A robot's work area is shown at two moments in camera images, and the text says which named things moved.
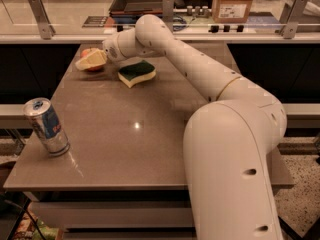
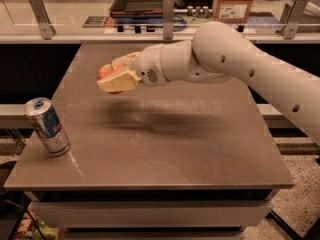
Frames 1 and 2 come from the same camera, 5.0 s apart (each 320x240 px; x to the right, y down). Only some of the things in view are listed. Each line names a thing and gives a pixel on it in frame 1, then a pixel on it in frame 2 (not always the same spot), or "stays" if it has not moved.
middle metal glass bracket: (168, 10) stays
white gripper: (111, 50) → (148, 65)
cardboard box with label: (232, 3) stays
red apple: (87, 51) → (108, 70)
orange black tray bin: (139, 1) stays
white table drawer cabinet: (114, 214) stays
